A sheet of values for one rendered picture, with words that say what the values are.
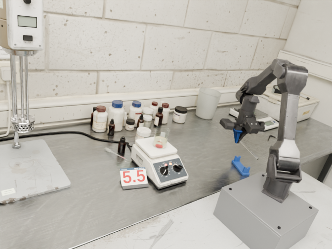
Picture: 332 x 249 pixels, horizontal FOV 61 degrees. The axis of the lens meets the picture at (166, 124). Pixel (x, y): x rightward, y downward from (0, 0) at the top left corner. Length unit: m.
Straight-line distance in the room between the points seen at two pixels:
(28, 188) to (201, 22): 1.16
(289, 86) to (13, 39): 0.75
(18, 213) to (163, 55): 0.99
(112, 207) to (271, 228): 0.44
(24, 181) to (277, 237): 0.73
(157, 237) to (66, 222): 0.25
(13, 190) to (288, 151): 0.80
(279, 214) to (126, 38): 0.95
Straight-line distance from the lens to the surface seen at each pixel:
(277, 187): 0.90
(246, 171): 1.18
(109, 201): 0.90
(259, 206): 0.87
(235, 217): 0.88
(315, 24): 2.24
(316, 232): 1.08
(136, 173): 0.98
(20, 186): 0.95
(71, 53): 1.26
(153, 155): 0.97
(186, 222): 0.88
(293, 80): 0.91
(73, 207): 0.88
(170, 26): 1.49
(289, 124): 0.90
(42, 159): 1.05
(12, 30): 0.80
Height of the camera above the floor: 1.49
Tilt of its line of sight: 24 degrees down
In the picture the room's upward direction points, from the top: 12 degrees clockwise
